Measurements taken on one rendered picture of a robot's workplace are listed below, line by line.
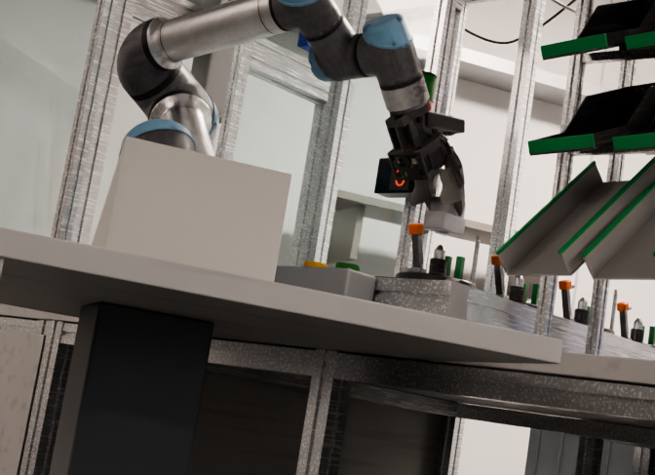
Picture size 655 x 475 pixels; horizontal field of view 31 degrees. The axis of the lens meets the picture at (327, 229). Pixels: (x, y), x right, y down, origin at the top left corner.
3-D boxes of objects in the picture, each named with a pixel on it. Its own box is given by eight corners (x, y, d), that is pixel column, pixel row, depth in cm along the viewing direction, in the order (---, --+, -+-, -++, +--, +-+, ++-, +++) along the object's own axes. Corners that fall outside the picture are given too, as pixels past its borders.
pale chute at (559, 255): (571, 276, 174) (560, 251, 172) (506, 276, 184) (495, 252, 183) (668, 178, 189) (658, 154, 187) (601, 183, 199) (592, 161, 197)
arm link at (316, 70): (308, 15, 202) (359, 6, 195) (340, 61, 208) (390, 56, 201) (288, 46, 198) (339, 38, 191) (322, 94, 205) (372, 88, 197)
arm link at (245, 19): (105, 16, 219) (321, -53, 191) (140, 59, 225) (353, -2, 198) (80, 57, 212) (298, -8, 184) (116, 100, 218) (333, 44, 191)
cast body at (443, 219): (443, 227, 201) (448, 188, 202) (422, 227, 204) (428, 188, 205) (470, 239, 207) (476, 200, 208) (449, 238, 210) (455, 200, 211)
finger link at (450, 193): (445, 227, 201) (421, 180, 199) (463, 212, 205) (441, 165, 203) (459, 224, 199) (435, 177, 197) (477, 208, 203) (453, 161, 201)
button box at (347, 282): (343, 305, 183) (349, 266, 184) (249, 298, 197) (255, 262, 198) (371, 313, 188) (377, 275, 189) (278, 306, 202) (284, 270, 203)
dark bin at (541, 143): (594, 149, 178) (586, 100, 177) (529, 156, 188) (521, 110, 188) (701, 120, 195) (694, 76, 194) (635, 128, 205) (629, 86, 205)
